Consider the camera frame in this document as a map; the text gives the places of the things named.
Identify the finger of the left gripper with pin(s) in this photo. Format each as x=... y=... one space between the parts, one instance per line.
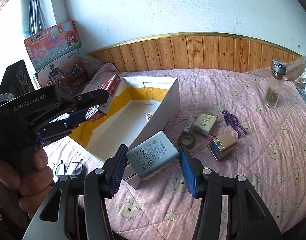
x=91 y=98
x=74 y=119

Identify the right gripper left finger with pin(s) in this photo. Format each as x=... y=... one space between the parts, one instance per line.
x=114 y=170

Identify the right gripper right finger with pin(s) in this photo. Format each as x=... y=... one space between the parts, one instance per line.
x=191 y=169

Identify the dark tape roll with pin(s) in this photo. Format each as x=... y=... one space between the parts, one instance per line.
x=187 y=139

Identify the gold tin box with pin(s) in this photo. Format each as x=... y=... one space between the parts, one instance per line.
x=222 y=146

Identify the white power adapter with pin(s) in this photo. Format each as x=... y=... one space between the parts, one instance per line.
x=151 y=155

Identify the cream tissue pack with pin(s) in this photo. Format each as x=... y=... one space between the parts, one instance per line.
x=205 y=123

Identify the purple action figure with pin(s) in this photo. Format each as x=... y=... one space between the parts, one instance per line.
x=232 y=120

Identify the left hand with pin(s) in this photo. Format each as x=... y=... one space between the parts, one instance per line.
x=23 y=196

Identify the robot toy box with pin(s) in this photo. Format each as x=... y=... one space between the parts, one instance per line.
x=67 y=73

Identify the black eyeglasses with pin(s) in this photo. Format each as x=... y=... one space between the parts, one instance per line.
x=74 y=169

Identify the white cardboard box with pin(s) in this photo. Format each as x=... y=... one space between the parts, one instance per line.
x=141 y=107

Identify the colourful cartoon toy box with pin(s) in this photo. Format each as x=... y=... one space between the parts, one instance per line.
x=52 y=43

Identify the glass jar with lid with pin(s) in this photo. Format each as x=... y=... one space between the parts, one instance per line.
x=275 y=83

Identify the bubble wrap sheet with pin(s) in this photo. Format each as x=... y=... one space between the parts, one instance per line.
x=294 y=72

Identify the wooden wall panelling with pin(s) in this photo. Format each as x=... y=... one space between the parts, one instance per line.
x=194 y=50

